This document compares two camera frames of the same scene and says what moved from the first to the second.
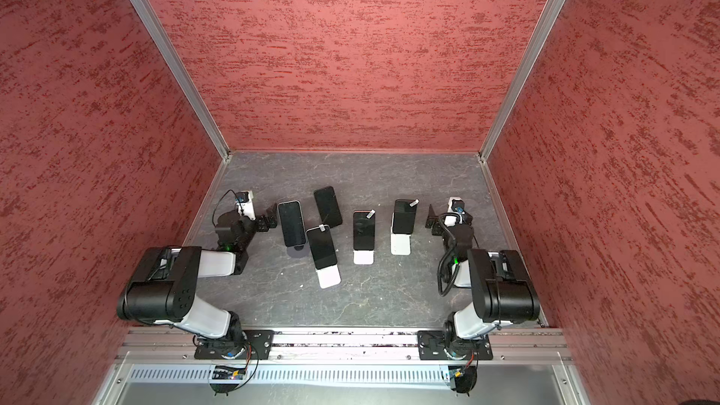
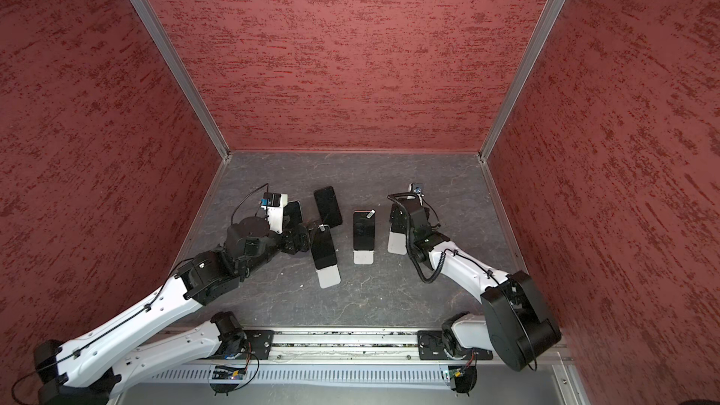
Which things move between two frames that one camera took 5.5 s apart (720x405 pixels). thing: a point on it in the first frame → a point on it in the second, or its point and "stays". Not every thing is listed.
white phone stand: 363,257 stays
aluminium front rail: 347,344 stays
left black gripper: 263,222 → 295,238
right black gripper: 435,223 → 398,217
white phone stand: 399,243 stays
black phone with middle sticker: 364,230 stays
